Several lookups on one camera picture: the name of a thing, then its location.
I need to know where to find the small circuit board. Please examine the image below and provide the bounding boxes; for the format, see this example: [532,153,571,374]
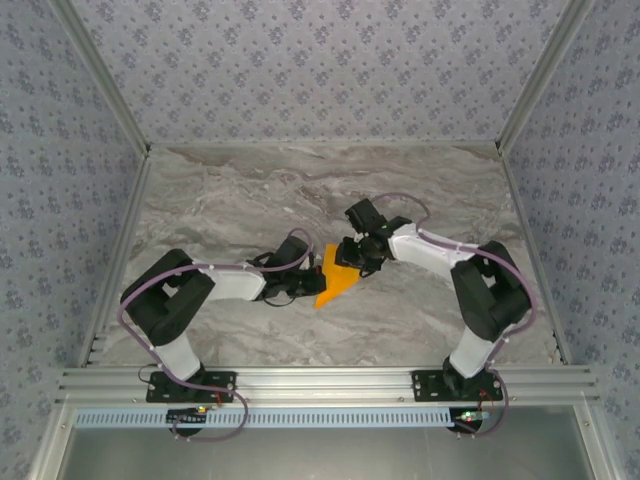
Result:
[448,408,489,427]
[166,407,209,427]

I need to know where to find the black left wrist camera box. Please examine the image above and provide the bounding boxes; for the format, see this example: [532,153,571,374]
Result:
[273,236,312,271]

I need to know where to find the aluminium frame post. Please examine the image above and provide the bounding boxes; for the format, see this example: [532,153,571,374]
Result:
[49,0,152,157]
[496,0,596,152]

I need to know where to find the aluminium mounting rail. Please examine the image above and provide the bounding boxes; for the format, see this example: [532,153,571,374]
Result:
[54,365,601,405]

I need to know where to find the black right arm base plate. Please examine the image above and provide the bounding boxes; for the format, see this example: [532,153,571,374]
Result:
[412,369,505,404]

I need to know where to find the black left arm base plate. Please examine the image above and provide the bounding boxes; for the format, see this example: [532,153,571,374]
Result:
[145,370,238,404]

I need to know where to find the orange cloth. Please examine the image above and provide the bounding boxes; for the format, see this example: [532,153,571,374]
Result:
[313,243,362,310]

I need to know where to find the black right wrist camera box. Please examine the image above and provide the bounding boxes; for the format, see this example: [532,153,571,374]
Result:
[344,198,387,235]

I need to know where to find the slotted grey cable duct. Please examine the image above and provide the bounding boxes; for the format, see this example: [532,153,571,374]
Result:
[73,407,456,430]

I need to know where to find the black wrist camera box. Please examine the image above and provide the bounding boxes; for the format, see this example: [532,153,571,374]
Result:
[273,236,312,271]
[344,198,387,235]

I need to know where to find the aluminium side rail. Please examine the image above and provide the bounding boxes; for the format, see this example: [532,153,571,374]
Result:
[77,149,154,369]
[494,142,574,366]

